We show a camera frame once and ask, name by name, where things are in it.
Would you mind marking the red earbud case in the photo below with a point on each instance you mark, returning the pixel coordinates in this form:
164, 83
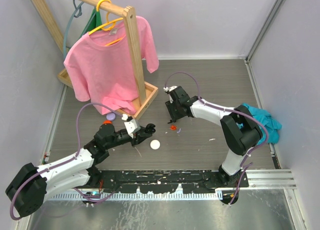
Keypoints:
107, 122

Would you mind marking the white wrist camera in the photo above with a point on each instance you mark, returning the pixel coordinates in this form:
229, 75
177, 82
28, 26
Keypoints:
168, 90
131, 125

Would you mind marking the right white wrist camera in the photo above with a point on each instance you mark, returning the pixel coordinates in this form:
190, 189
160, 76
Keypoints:
168, 90

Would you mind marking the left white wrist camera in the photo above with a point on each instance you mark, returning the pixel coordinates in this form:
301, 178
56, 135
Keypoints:
131, 125

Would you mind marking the yellow hanger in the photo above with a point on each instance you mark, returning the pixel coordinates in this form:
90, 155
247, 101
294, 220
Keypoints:
108, 25

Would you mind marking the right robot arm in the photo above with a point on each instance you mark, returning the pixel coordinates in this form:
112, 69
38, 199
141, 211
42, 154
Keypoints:
241, 131

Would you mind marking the black earbud case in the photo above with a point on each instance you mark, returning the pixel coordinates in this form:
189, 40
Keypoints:
150, 128

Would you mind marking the white slotted cable duct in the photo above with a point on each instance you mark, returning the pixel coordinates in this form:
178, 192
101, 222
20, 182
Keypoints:
177, 195

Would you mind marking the wooden clothes rack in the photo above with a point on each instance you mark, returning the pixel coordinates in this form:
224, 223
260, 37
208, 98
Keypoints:
146, 91

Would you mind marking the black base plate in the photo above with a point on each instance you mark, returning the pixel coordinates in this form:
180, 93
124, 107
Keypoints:
161, 181

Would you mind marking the white earbud case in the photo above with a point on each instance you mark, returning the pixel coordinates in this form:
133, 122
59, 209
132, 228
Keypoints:
155, 144

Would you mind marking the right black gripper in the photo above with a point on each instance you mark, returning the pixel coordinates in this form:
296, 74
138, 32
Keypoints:
174, 115

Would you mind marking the purple earbud case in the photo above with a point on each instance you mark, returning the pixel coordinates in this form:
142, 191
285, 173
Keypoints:
111, 116

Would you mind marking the teal crumpled cloth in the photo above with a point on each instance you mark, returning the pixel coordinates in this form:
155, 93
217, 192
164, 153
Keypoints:
265, 118

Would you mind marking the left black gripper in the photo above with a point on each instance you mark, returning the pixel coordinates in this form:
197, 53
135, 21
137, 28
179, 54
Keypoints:
138, 137

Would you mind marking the teal hanger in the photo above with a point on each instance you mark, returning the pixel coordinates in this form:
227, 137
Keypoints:
76, 14

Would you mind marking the green garment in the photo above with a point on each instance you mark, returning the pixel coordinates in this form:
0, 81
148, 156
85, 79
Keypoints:
94, 21

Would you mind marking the pink t-shirt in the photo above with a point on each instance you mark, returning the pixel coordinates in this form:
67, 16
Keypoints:
100, 69

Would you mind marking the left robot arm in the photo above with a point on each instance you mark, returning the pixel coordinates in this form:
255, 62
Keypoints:
33, 185

